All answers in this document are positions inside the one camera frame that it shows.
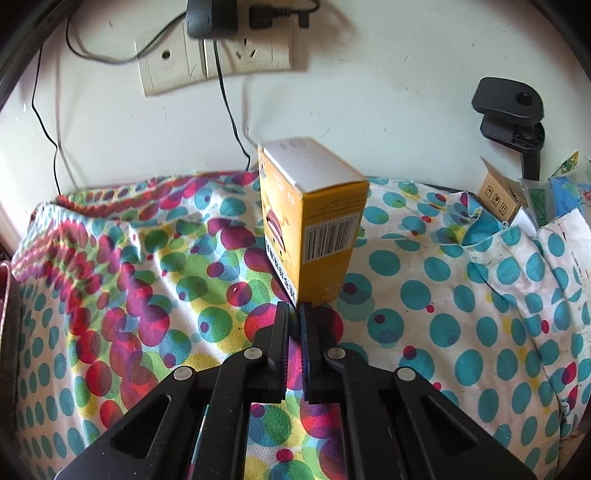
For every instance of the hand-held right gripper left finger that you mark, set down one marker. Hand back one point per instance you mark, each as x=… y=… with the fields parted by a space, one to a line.
x=284 y=350

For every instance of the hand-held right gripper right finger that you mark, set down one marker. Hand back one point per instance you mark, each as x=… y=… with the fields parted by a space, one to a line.
x=305 y=364

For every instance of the yellow box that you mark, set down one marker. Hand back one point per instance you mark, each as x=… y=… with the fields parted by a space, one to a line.
x=323 y=240

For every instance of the polka-dot cloth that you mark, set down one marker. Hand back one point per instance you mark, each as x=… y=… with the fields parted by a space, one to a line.
x=438 y=300

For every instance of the small cardboard box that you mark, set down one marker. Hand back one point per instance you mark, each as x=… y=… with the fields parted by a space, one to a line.
x=496 y=196

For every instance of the clear packet green contents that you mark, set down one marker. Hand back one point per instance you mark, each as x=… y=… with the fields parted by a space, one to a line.
x=535 y=203

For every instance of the blue printed packet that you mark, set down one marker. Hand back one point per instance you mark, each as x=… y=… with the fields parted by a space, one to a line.
x=568 y=194

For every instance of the black clamp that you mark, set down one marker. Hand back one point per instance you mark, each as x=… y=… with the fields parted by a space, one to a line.
x=503 y=99

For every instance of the black plug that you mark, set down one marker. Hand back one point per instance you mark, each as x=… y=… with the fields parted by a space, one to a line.
x=263 y=16

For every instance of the black charger adapter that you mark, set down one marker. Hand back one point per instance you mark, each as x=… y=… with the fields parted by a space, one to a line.
x=207 y=21

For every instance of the white wall outlet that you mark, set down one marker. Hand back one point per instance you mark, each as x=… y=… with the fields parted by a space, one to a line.
x=258 y=55

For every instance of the white wall plate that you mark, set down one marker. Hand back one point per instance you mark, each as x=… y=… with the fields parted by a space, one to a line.
x=166 y=64

